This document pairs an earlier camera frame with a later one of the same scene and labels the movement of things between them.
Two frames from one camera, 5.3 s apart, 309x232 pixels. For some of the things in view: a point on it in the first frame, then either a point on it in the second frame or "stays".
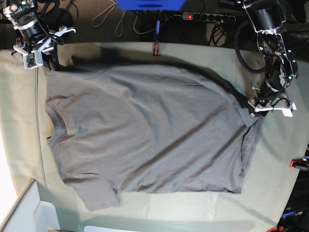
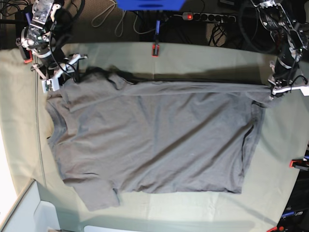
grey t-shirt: [120, 129] stays
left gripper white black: [32, 51] -> [61, 72]
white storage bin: [29, 213] stays
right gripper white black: [287, 108] -> [284, 85]
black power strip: [217, 18] stays
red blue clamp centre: [156, 48] stays
